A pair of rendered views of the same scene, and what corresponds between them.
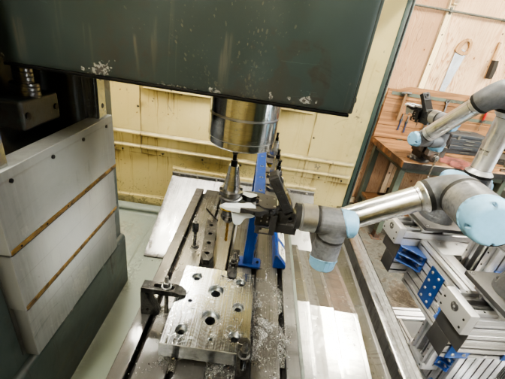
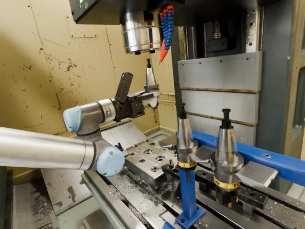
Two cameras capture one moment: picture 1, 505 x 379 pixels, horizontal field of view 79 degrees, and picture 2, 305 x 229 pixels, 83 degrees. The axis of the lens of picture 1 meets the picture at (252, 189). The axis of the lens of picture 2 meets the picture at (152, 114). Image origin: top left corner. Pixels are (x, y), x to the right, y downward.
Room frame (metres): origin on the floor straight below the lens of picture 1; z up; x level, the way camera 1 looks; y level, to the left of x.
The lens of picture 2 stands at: (1.28, -0.37, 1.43)
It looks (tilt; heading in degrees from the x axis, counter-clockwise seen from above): 17 degrees down; 145
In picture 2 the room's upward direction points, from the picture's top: 8 degrees counter-clockwise
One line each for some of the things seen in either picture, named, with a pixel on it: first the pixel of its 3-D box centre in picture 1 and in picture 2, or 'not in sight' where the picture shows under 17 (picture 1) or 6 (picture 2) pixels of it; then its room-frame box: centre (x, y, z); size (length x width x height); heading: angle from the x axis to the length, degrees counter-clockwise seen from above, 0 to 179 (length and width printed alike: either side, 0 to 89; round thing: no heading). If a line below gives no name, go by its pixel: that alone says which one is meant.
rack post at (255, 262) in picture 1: (252, 232); (187, 181); (0.94, -0.03, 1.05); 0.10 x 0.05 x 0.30; 91
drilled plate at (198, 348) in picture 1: (212, 309); (154, 159); (0.64, 0.06, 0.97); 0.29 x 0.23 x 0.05; 1
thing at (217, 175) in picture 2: not in sight; (226, 174); (1.11, -0.08, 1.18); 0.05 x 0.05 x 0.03
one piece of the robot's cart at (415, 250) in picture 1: (409, 258); not in sight; (1.20, -0.80, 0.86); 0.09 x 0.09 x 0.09; 6
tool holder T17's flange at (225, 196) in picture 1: (231, 192); (151, 87); (0.70, 0.05, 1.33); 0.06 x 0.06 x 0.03
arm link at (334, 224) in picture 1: (335, 222); (84, 117); (0.71, -0.23, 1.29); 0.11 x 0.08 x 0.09; 91
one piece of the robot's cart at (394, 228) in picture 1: (427, 231); not in sight; (1.33, -0.90, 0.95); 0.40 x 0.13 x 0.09; 96
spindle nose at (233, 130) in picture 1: (244, 117); (142, 35); (0.70, 0.04, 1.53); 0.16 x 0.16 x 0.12
